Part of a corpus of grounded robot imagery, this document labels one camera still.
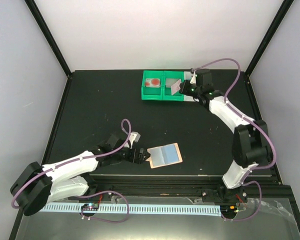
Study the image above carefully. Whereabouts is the beige card holder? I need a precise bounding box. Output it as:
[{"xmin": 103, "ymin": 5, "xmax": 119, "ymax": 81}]
[{"xmin": 146, "ymin": 142, "xmax": 183, "ymax": 170}]

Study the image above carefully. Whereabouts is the blue credit card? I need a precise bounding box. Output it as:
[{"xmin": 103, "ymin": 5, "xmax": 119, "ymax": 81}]
[{"xmin": 149, "ymin": 144, "xmax": 180, "ymax": 166}]

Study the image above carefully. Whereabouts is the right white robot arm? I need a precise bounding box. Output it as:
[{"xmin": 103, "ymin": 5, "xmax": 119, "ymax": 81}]
[{"xmin": 177, "ymin": 69, "xmax": 275, "ymax": 203}]

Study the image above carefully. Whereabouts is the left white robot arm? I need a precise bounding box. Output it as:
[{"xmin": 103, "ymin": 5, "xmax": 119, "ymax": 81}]
[{"xmin": 10, "ymin": 132, "xmax": 151, "ymax": 216}]

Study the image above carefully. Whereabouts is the grey patterned card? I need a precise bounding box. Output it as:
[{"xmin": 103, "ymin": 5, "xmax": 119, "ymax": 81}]
[{"xmin": 165, "ymin": 78, "xmax": 179, "ymax": 88}]

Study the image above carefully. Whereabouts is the red dotted card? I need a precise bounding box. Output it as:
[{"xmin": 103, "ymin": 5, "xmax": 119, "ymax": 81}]
[{"xmin": 144, "ymin": 78, "xmax": 161, "ymax": 88}]

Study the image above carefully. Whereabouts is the white bin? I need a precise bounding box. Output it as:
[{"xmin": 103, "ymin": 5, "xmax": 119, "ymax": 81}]
[{"xmin": 183, "ymin": 71, "xmax": 196, "ymax": 102}]

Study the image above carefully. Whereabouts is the middle green bin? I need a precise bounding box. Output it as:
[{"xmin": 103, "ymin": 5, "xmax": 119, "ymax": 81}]
[{"xmin": 163, "ymin": 71, "xmax": 184, "ymax": 102}]

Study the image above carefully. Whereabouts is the green bin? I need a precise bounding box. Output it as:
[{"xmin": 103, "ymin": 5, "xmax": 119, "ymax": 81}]
[
  {"xmin": 141, "ymin": 70, "xmax": 164, "ymax": 101},
  {"xmin": 163, "ymin": 71, "xmax": 184, "ymax": 102}
]

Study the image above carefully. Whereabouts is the left green bin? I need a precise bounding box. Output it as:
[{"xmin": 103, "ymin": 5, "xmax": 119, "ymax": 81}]
[{"xmin": 141, "ymin": 70, "xmax": 164, "ymax": 101}]

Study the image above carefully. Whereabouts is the left circuit board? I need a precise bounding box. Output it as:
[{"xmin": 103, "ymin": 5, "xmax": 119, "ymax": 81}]
[{"xmin": 81, "ymin": 203, "xmax": 99, "ymax": 211}]

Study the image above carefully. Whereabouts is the circuit board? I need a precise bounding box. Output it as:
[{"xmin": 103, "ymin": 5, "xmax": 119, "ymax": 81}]
[
  {"xmin": 220, "ymin": 205, "xmax": 246, "ymax": 214},
  {"xmin": 81, "ymin": 203, "xmax": 99, "ymax": 211}
]

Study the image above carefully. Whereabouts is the right circuit board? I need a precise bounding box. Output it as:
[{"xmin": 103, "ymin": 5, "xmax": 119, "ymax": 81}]
[{"xmin": 220, "ymin": 205, "xmax": 246, "ymax": 214}]

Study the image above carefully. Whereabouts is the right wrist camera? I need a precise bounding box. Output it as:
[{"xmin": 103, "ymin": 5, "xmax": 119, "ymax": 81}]
[{"xmin": 190, "ymin": 68, "xmax": 197, "ymax": 85}]

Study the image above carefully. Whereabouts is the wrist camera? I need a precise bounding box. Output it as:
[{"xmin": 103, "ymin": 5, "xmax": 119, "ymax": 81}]
[
  {"xmin": 128, "ymin": 131, "xmax": 141, "ymax": 149},
  {"xmin": 190, "ymin": 68, "xmax": 197, "ymax": 85}
]

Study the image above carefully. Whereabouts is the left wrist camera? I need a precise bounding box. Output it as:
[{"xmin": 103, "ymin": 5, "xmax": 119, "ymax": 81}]
[{"xmin": 128, "ymin": 131, "xmax": 141, "ymax": 149}]

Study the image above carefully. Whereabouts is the black aluminium rail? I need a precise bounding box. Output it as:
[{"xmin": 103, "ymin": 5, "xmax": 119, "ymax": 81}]
[{"xmin": 92, "ymin": 175, "xmax": 222, "ymax": 197}]

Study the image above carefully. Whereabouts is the white slotted cable duct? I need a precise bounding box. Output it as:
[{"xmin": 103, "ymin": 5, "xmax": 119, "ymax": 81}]
[{"xmin": 40, "ymin": 202, "xmax": 221, "ymax": 217}]

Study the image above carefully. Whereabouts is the right black frame post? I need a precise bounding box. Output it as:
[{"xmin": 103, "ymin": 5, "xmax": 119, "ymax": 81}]
[{"xmin": 245, "ymin": 0, "xmax": 294, "ymax": 77}]

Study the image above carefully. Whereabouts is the black frame post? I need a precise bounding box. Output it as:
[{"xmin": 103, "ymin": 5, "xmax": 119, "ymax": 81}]
[
  {"xmin": 245, "ymin": 0, "xmax": 294, "ymax": 77},
  {"xmin": 24, "ymin": 0, "xmax": 72, "ymax": 78}
]

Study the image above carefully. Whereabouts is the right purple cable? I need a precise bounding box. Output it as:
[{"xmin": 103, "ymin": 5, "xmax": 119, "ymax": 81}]
[{"xmin": 189, "ymin": 58, "xmax": 277, "ymax": 222}]

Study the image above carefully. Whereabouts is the left black frame post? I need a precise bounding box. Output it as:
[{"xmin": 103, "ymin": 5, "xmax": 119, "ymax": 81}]
[{"xmin": 24, "ymin": 0, "xmax": 72, "ymax": 78}]

